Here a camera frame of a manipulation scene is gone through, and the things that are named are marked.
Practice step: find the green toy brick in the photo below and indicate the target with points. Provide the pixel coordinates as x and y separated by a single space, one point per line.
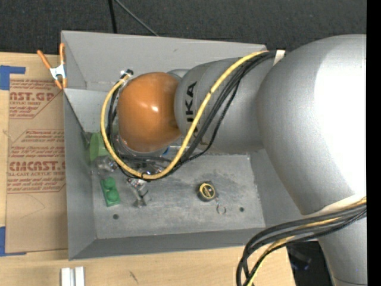
110 191

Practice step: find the clear plastic object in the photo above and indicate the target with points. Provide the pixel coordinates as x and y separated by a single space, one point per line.
106 164

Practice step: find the black cylinder on white bracket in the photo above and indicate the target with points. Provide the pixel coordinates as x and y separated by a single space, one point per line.
128 71

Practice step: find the grey metal bin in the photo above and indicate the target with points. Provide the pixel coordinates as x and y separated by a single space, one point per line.
178 219

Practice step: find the green plastic cup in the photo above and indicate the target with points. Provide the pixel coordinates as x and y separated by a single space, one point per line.
96 147

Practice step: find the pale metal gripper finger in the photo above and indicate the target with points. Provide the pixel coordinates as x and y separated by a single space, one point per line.
134 184
146 196

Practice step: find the brown cardboard board red print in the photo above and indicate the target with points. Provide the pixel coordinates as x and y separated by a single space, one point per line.
35 213

